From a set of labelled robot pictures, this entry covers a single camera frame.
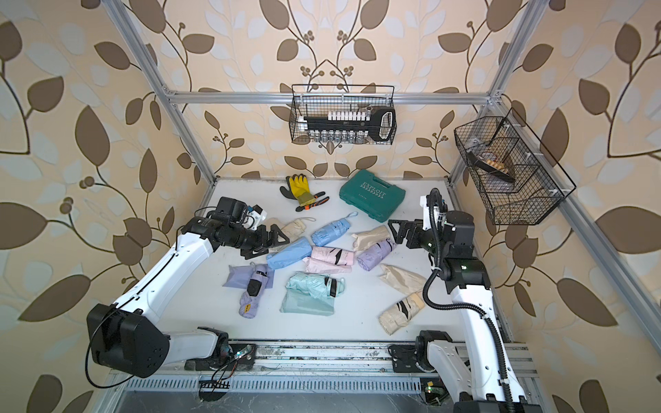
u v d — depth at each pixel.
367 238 0.96
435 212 0.63
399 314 0.79
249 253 0.73
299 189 1.15
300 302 0.84
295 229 0.99
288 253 0.92
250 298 0.82
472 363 0.42
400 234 0.64
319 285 0.84
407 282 0.87
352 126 0.84
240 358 0.74
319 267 0.89
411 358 0.74
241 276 0.89
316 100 0.91
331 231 0.99
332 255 0.92
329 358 0.75
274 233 0.71
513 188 0.74
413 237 0.63
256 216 0.75
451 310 0.46
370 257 0.91
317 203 1.12
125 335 0.40
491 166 0.75
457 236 0.52
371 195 1.09
